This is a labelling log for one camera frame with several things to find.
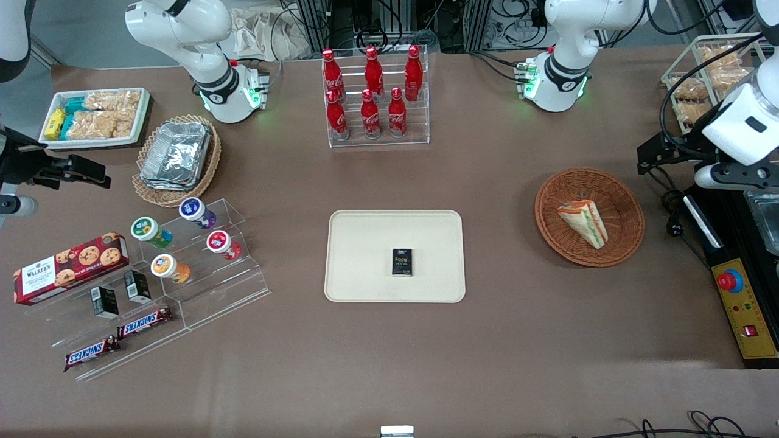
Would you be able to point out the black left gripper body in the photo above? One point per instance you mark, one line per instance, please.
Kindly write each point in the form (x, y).
(671, 150)

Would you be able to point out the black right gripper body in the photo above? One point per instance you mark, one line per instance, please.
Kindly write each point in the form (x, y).
(25, 162)

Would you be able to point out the triangle sandwich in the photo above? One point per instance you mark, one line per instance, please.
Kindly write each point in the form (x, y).
(584, 222)

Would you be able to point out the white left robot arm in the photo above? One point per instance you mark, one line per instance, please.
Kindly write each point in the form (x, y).
(566, 36)

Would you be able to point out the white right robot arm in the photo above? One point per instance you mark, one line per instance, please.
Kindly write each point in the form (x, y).
(182, 24)

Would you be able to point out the white rectangular snack tray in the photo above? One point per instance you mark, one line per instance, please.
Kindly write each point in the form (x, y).
(97, 142)

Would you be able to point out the brown round wicker basket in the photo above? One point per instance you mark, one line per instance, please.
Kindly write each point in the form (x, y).
(621, 194)

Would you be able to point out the light oval wicker basket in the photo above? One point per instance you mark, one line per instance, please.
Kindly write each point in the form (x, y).
(210, 158)

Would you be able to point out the beige plastic serving tray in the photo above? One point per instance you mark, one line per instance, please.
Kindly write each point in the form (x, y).
(365, 255)

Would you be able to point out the yellow snack packet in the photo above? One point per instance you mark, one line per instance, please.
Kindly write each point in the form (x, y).
(55, 123)

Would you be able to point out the clear bag of crackers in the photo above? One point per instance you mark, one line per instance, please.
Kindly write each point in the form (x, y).
(718, 56)
(691, 113)
(689, 90)
(730, 78)

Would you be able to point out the rice cracker bags pile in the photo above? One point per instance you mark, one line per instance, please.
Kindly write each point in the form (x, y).
(106, 118)

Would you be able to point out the teal snack packet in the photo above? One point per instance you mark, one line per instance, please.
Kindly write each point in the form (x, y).
(74, 109)

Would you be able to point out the black appliance base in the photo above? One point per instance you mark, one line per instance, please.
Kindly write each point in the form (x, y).
(730, 225)

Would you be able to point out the green lid snack cup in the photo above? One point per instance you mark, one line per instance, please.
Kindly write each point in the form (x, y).
(149, 231)

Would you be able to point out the stack of foil trays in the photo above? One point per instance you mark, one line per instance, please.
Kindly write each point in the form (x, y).
(176, 155)

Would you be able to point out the metal appliance pan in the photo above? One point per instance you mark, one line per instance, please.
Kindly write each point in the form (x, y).
(765, 216)

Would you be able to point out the red Walkers cookie box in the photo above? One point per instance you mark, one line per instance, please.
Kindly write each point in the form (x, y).
(67, 267)

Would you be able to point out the purple lid snack cup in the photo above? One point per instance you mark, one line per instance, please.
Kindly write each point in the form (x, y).
(196, 212)

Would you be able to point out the small black carton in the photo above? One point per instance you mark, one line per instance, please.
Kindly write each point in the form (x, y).
(105, 302)
(137, 286)

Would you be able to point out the orange lid snack cup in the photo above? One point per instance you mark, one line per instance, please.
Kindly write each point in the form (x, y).
(168, 268)

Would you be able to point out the red lid snack cup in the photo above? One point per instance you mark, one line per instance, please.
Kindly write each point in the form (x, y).
(222, 244)

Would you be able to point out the yellow emergency stop control box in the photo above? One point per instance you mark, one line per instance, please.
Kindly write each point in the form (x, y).
(745, 304)

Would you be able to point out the Snickers chocolate bar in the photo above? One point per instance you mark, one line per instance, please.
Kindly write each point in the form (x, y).
(145, 322)
(91, 353)

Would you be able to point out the clear acrylic stepped display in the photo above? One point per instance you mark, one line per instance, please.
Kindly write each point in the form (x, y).
(213, 292)

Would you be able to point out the beige cloth bag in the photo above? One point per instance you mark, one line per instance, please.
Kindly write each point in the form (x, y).
(261, 33)

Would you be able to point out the clear acrylic bottle rack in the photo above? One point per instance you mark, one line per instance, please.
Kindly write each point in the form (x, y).
(420, 121)

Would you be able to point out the red cola bottle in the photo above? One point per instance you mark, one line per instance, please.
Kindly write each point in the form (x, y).
(370, 115)
(373, 70)
(413, 72)
(337, 117)
(332, 74)
(397, 114)

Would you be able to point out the small black printed box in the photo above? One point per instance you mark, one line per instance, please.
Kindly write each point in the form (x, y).
(402, 262)

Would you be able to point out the small white object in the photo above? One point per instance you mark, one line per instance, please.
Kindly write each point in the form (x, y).
(397, 432)

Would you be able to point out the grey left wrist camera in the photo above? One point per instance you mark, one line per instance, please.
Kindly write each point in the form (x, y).
(730, 176)

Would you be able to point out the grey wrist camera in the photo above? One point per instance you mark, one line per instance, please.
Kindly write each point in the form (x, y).
(730, 176)
(17, 205)

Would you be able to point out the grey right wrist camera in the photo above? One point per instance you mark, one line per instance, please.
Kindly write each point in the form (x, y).
(17, 205)

